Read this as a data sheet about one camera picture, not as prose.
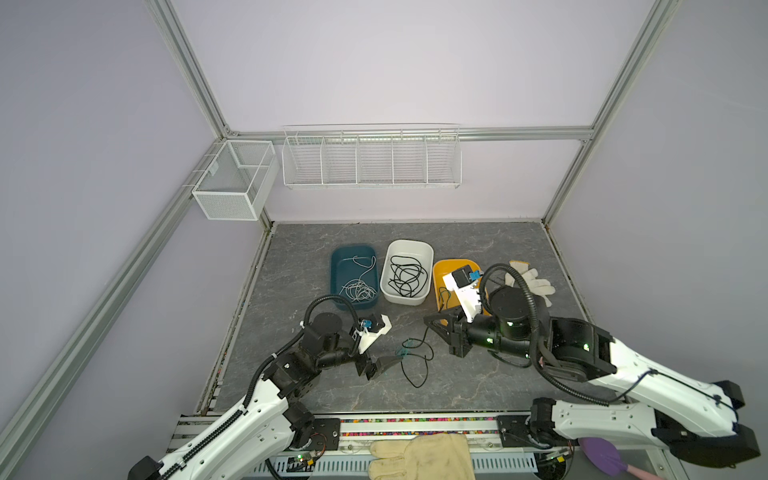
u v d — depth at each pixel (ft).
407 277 3.35
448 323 1.72
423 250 3.52
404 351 2.28
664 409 1.34
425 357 2.27
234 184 3.16
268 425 1.98
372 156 3.23
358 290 3.25
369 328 1.96
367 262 3.54
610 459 2.32
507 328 1.45
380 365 2.04
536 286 3.29
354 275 3.35
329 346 1.92
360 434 2.46
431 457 2.32
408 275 3.39
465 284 1.63
